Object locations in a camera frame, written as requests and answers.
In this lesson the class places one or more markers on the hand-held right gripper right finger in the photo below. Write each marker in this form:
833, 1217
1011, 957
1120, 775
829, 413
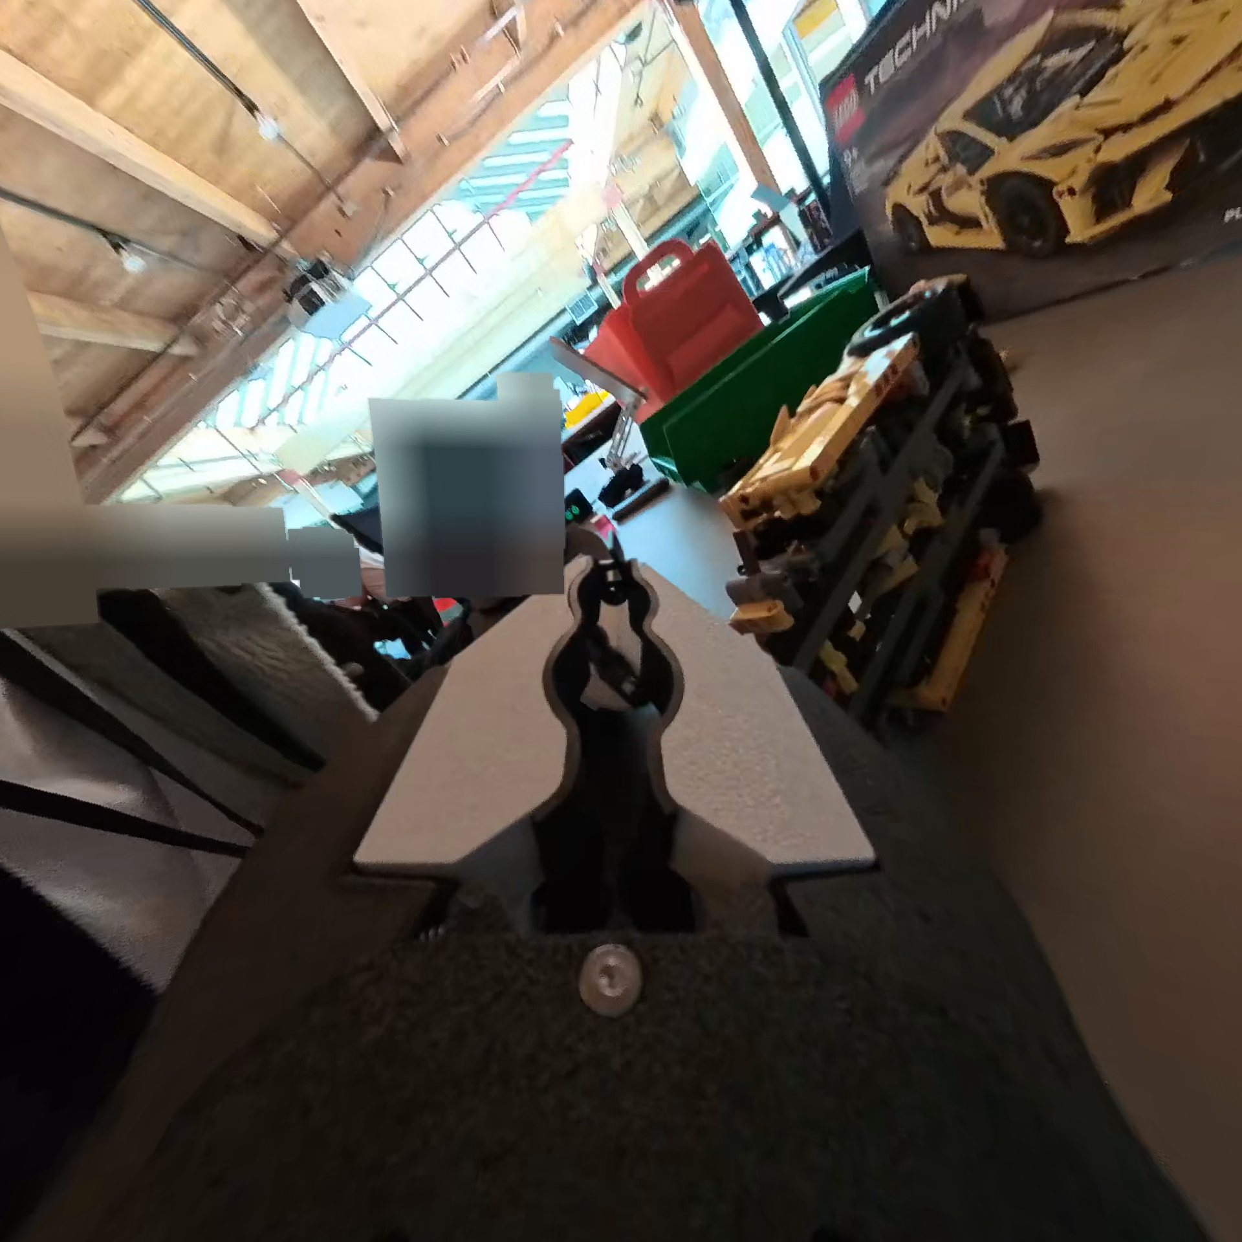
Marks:
757, 766

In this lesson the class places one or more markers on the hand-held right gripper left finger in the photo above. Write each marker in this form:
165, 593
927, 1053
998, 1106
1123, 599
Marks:
474, 766

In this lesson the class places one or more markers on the small black brick assembly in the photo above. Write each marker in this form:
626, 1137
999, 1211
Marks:
606, 589

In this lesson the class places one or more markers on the yellow toy brick car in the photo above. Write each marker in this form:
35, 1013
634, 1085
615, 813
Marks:
872, 485

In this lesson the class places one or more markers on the desk lamp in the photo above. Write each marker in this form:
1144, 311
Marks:
601, 367

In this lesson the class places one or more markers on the person's fleece jacket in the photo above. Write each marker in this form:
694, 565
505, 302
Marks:
242, 660

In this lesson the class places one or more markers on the black device green lights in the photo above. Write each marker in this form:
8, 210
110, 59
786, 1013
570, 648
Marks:
576, 506

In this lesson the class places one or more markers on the small black object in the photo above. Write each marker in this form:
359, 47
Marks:
621, 481

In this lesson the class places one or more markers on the green plastic bin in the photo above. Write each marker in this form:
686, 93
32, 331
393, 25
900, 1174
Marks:
737, 417

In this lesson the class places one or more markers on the person's white shirt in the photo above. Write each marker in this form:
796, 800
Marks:
96, 872

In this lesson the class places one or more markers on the red plastic carry case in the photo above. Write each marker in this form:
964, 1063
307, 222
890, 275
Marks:
678, 330

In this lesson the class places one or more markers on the ceiling track spotlight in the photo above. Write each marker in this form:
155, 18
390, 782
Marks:
266, 124
130, 260

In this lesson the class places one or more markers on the toy car set box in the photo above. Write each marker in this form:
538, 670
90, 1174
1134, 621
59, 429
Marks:
1067, 145

